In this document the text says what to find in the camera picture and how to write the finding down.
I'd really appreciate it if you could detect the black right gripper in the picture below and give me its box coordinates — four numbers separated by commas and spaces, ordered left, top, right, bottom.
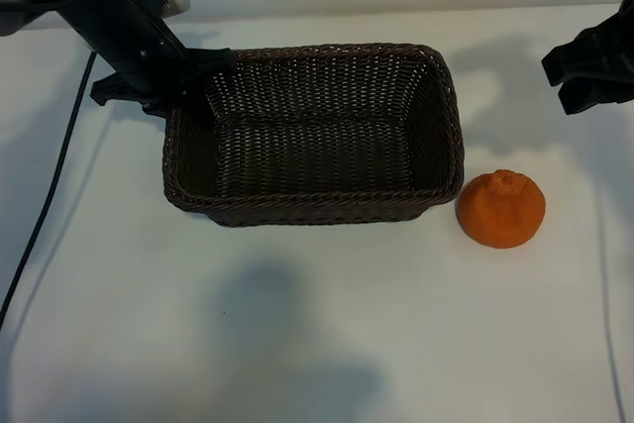
541, 0, 634, 117

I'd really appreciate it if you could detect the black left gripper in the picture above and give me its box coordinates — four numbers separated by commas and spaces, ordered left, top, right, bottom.
61, 0, 237, 123

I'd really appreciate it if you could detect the orange with stem knob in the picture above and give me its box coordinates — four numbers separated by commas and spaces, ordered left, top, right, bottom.
455, 168, 548, 250

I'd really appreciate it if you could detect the dark brown woven basket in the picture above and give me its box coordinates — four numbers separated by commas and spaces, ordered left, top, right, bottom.
161, 43, 466, 229

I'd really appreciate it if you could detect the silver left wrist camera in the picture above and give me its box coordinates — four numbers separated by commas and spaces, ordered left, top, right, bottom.
158, 0, 193, 17

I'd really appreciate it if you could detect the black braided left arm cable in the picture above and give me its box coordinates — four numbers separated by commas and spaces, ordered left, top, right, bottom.
0, 50, 96, 328

